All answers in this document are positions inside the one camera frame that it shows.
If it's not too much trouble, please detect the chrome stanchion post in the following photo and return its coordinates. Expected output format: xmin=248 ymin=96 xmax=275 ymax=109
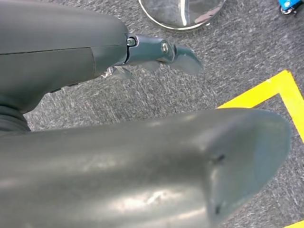
xmin=137 ymin=0 xmax=227 ymax=31

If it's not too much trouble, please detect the blue metal shelf rack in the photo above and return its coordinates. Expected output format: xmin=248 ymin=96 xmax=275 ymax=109
xmin=276 ymin=0 xmax=304 ymax=15

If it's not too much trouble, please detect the yellow floor tape square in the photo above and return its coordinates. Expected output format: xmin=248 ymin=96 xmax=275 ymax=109
xmin=217 ymin=69 xmax=304 ymax=228

